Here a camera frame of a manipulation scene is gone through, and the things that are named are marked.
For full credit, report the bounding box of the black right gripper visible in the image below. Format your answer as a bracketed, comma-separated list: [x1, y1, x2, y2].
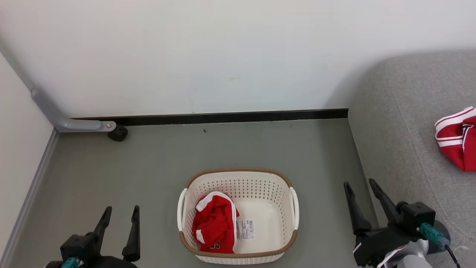
[344, 179, 435, 267]

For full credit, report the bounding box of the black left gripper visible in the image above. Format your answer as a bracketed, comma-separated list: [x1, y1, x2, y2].
[45, 205, 141, 268]

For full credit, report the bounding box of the red shorts white trim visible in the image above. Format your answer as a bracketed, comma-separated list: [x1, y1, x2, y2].
[192, 191, 240, 254]

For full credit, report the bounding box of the red Bulls 23 jersey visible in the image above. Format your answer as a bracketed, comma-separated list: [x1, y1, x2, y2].
[434, 107, 476, 172]

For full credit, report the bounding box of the grey fabric sofa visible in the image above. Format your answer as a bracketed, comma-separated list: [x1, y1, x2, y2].
[348, 50, 476, 268]

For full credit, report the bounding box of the black caster wheel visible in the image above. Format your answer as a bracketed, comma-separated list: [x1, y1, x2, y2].
[108, 125, 129, 142]

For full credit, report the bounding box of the white plastic laundry basket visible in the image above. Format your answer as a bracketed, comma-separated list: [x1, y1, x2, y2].
[177, 168, 299, 265]

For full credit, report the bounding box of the paper label sticker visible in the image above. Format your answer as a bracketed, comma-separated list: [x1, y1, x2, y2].
[236, 220, 255, 240]

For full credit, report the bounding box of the black baseboard strip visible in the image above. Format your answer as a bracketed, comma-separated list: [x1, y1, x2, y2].
[73, 108, 349, 127]

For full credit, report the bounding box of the teal right cable connector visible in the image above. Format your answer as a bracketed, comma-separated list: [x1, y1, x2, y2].
[416, 223, 450, 250]

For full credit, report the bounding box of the thin black cable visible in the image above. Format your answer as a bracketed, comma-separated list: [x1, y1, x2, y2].
[444, 244, 461, 268]

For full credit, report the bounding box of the grey wall skirting strip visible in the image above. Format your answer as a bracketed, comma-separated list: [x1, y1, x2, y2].
[0, 128, 59, 268]

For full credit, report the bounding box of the grey metal bracket leg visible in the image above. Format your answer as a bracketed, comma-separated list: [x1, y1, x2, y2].
[31, 88, 117, 133]

